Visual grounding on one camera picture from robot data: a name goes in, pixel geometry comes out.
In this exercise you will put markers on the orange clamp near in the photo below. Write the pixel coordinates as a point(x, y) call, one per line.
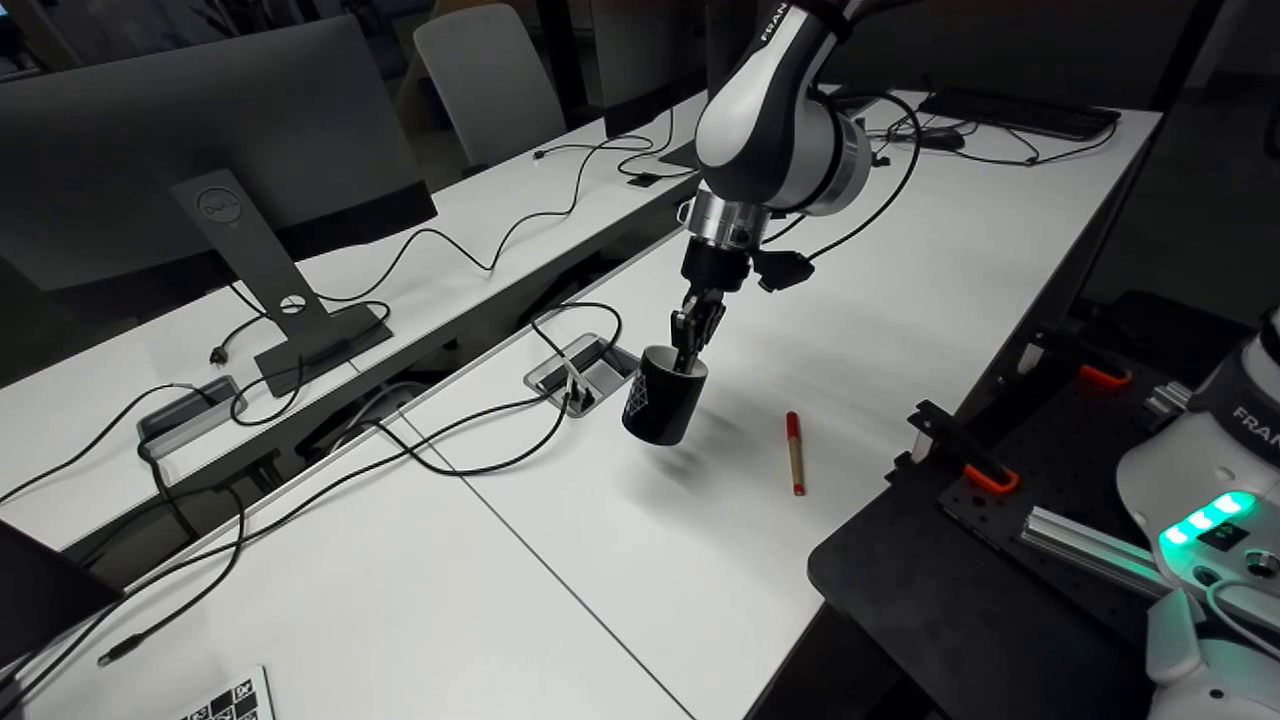
point(994, 480)

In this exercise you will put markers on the black keyboard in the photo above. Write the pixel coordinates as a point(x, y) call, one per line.
point(1067, 121)

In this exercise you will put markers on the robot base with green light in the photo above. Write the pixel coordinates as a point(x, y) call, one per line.
point(1207, 493)

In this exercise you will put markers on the desk cable grommet box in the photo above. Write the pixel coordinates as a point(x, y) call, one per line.
point(586, 372)

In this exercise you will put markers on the black paper cup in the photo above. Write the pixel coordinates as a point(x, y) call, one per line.
point(662, 396)

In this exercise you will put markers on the grey office chair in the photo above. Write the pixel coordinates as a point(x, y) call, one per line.
point(491, 83)

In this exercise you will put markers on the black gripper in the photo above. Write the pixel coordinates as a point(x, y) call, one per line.
point(720, 247)

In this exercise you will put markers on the orange clamp far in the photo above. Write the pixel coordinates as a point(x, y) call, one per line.
point(1104, 382)

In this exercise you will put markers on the grey power brick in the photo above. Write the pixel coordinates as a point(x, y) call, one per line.
point(185, 419)

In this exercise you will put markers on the large Dell monitor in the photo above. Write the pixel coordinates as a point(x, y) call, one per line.
point(88, 229)

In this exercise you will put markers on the printed paper tag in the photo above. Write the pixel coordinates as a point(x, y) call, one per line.
point(236, 696)

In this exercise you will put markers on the orange clamp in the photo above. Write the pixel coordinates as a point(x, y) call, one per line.
point(1104, 382)
point(994, 480)

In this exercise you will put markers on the black mounting plate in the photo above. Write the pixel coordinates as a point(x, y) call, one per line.
point(940, 578)

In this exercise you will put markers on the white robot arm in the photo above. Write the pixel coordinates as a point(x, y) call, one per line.
point(767, 144)

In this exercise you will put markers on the red and wood marker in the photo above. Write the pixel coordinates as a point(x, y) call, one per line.
point(792, 434)

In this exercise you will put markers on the grey monitor stand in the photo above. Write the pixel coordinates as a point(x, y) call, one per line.
point(317, 339)

